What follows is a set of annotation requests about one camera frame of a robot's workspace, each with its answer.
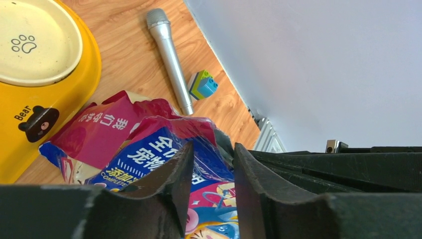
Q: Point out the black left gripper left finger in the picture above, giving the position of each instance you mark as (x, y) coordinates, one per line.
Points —
(153, 207)

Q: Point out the silver microphone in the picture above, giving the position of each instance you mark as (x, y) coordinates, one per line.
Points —
(160, 29)

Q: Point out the yellow double bowl tray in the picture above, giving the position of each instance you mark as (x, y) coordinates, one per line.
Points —
(31, 115)

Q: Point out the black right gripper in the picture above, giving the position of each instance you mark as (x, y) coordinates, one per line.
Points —
(345, 170)

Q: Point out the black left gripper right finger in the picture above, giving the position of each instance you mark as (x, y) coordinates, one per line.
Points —
(270, 207)

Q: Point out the cream cat-shaped bowl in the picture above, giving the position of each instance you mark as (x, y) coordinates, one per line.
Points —
(40, 43)

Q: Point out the green blue toy block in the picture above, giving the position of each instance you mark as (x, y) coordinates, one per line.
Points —
(202, 85)

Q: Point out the colourful pet food bag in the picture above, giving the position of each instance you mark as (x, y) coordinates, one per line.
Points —
(128, 136)

